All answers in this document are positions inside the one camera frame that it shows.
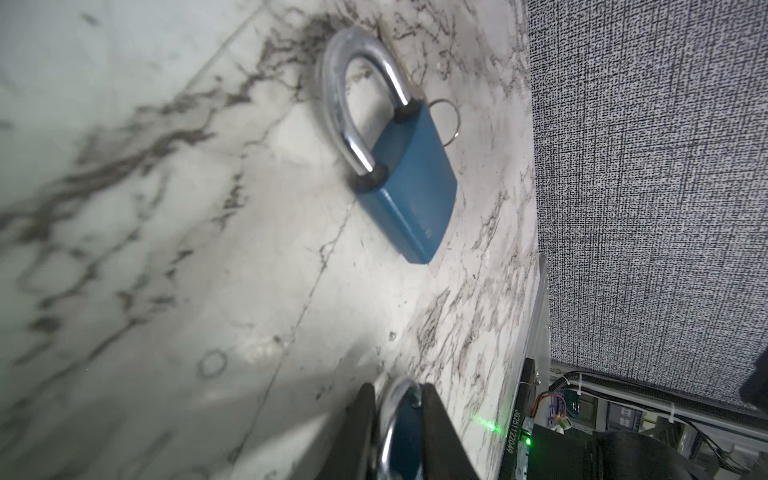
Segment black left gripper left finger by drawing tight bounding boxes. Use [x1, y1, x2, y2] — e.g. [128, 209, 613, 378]
[316, 383, 377, 480]

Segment silver key ring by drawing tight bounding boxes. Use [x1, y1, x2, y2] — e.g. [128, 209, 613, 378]
[427, 97, 462, 148]

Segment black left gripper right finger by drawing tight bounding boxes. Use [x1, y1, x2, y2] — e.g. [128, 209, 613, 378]
[421, 383, 479, 480]

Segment blue padlock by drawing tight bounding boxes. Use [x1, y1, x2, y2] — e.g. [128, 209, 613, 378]
[319, 27, 458, 264]
[372, 376, 425, 479]

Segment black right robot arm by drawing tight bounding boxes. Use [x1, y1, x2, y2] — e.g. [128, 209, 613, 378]
[527, 425, 708, 480]

